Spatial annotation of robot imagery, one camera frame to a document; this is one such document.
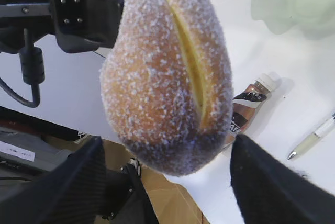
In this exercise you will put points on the green wavy glass plate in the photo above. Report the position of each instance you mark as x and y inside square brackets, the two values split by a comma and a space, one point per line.
[314, 18]

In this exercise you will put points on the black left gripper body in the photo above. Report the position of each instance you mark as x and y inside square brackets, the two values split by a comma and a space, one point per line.
[86, 25]

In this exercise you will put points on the sugared bread roll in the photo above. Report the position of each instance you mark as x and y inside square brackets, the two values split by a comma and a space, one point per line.
[166, 84]

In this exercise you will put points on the Nescafe coffee bottle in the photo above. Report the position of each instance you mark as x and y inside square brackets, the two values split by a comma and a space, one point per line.
[247, 103]

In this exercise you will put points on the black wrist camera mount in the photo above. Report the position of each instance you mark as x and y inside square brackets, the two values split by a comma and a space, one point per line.
[125, 199]

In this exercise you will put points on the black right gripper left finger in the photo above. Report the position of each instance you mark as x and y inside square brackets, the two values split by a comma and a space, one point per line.
[71, 193]

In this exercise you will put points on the black equipment under table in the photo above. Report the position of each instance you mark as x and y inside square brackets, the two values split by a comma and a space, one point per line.
[32, 147]

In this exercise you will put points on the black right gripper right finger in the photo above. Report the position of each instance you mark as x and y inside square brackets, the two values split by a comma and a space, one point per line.
[266, 191]

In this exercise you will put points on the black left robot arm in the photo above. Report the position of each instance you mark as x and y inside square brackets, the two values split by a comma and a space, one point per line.
[18, 15]

